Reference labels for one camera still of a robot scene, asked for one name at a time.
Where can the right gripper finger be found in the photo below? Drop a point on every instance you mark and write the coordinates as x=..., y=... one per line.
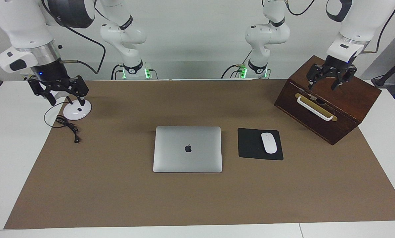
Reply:
x=43, y=91
x=80, y=87

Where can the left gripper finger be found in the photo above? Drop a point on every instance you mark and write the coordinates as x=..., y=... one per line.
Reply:
x=344, y=77
x=314, y=75

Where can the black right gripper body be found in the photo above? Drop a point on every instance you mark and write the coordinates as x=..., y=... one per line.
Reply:
x=52, y=74

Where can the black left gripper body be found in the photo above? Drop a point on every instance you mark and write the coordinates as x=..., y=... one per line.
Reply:
x=337, y=63

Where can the grey laptop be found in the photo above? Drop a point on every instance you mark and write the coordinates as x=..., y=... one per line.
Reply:
x=200, y=158

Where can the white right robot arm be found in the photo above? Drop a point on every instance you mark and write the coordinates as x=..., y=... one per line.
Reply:
x=22, y=23

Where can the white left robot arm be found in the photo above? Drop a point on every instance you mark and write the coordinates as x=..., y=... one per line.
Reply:
x=363, y=19

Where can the white power strip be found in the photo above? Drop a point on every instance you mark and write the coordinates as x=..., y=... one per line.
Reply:
x=24, y=76

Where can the white desk lamp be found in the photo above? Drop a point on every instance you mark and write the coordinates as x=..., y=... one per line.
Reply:
x=76, y=111

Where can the dark brown wooden box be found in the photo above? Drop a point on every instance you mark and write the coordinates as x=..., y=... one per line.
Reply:
x=343, y=109

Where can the black stand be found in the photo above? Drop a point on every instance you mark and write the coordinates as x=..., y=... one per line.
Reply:
x=391, y=71

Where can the white computer mouse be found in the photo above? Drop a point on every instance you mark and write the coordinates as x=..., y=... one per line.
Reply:
x=269, y=142

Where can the black mouse pad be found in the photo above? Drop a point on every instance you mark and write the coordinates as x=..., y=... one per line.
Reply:
x=250, y=145

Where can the brown table mat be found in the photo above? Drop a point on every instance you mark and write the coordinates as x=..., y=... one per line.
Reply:
x=184, y=198

